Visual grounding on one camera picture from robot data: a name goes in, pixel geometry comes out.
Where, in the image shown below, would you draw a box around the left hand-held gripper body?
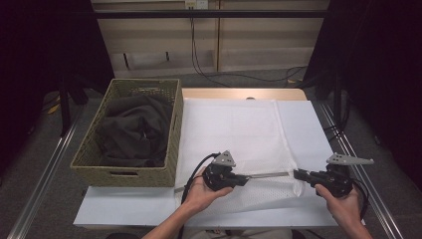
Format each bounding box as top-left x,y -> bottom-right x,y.
202,149 -> 238,192

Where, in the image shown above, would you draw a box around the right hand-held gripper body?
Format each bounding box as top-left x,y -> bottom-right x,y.
312,152 -> 375,198

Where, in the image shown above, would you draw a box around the white mesh laundry bag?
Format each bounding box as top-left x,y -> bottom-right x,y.
173,98 -> 305,217

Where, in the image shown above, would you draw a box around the dark cloth garment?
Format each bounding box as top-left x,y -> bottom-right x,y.
96,94 -> 174,168

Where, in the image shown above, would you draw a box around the green woven basket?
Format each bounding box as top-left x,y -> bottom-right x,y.
69,78 -> 184,188

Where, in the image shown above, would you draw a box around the person's left hand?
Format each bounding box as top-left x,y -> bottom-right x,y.
181,166 -> 234,213

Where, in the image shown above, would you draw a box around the person's right hand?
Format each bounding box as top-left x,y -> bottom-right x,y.
314,183 -> 363,228

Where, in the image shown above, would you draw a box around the person's light trousers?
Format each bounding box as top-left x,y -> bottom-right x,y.
183,228 -> 293,239

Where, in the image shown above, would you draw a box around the black metal stand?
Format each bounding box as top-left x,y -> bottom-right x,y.
59,74 -> 89,137
332,71 -> 344,125

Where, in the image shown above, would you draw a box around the white table cover sheet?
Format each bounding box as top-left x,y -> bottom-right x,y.
73,99 -> 339,229

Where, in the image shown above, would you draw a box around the black curtain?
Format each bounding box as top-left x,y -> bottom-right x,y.
303,0 -> 422,190
0,0 -> 115,173

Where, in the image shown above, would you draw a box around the black horizontal metal bar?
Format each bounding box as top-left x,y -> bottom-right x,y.
94,9 -> 329,19

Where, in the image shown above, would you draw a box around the yellow floor strip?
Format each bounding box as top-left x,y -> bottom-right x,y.
47,96 -> 63,116

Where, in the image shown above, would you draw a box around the left hand-held gripper cable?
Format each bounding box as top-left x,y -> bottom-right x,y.
177,152 -> 222,239

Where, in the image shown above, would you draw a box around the hand-held gripper cable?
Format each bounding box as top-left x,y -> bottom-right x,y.
177,152 -> 222,239
351,178 -> 370,220

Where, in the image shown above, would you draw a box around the right hand-held gripper cable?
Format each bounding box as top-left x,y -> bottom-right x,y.
351,178 -> 370,220

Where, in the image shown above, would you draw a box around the metal floor rail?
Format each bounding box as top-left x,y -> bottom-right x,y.
6,106 -> 84,239
317,103 -> 404,239

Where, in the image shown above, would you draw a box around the black floor cable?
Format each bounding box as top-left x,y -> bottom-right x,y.
212,65 -> 308,84

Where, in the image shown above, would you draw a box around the black hanging wall cable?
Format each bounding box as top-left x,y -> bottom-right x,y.
189,8 -> 232,88

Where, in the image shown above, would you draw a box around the white wall socket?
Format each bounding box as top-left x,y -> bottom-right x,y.
184,0 -> 209,10

